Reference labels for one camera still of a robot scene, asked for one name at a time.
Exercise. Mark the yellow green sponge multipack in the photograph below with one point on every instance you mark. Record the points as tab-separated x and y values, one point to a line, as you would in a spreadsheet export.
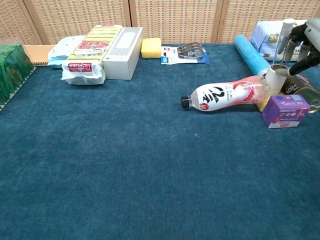
90	50

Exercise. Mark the yellow sponge block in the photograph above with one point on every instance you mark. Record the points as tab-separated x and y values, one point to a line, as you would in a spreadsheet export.
151	47

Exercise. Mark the large white blue wipes pack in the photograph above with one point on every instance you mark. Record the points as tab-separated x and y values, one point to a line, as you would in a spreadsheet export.
265	37

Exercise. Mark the small purple box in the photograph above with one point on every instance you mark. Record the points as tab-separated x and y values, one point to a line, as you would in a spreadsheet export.
285	112

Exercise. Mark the dark tin can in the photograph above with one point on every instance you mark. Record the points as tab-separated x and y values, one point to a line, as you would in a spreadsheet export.
307	90

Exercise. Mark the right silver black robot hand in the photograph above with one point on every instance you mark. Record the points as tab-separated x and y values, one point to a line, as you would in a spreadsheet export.
312	27

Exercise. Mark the woven wooden folding screen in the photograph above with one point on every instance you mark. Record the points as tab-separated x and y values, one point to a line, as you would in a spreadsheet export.
175	20

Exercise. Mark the blue patterned roll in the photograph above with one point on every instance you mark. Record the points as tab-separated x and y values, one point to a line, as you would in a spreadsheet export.
252	56

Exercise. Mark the plastic bottle white red label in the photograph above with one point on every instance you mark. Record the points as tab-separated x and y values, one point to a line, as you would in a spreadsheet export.
220	97

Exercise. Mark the white power strip box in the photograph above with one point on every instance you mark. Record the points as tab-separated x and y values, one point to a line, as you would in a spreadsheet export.
122	55

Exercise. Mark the white paper roll core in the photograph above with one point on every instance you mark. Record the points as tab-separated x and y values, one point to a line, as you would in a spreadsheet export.
275	82

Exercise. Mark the dark blue table mat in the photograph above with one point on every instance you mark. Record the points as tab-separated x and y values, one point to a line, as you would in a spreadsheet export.
137	162

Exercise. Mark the light blue wipes pack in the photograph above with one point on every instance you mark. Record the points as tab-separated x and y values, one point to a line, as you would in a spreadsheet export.
62	50

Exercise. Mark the small yellow sponge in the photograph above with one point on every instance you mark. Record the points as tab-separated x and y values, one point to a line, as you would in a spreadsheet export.
263	105

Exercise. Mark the correction tape blister pack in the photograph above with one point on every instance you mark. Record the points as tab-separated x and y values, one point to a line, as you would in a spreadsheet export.
185	53

